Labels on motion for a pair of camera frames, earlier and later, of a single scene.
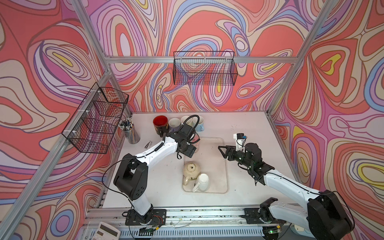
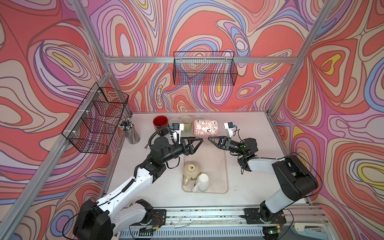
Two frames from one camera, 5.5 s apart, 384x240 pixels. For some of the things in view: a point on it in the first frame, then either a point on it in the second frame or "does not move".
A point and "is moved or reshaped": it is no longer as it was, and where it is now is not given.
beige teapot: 191,171 does not move
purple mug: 174,124 does not move
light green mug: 189,122 is moved or reshaped
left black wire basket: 97,120 does not move
